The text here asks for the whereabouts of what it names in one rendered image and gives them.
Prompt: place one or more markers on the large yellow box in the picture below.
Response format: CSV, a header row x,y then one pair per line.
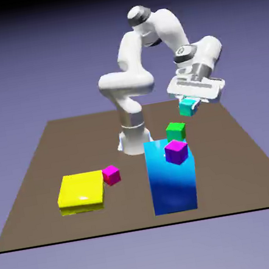
x,y
81,192

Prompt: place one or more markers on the small cyan cube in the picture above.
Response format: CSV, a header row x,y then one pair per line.
x,y
186,107

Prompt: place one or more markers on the large blue box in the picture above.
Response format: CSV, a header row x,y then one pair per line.
x,y
171,180

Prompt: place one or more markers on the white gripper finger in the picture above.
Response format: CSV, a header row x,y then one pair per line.
x,y
196,104

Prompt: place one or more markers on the small purple cube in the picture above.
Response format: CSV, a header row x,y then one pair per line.
x,y
176,152

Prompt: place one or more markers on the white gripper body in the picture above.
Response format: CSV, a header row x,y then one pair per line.
x,y
195,87

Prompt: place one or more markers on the small magenta cube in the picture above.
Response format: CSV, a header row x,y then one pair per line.
x,y
111,175

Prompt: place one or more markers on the small green cube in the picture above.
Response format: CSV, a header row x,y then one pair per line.
x,y
176,131

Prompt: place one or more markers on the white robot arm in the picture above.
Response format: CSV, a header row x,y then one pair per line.
x,y
130,80

